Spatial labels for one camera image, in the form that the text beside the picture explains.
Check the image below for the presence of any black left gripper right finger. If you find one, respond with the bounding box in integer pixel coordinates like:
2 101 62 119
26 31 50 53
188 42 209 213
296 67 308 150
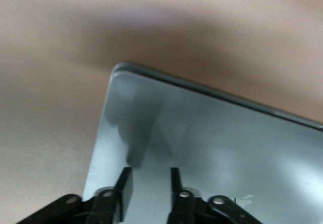
166 167 213 224

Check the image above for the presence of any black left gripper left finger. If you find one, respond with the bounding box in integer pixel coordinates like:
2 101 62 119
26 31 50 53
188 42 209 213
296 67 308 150
85 167 134 224

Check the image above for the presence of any grey laptop with black keyboard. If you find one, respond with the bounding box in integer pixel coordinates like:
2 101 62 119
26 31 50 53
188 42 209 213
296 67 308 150
82 62 323 224

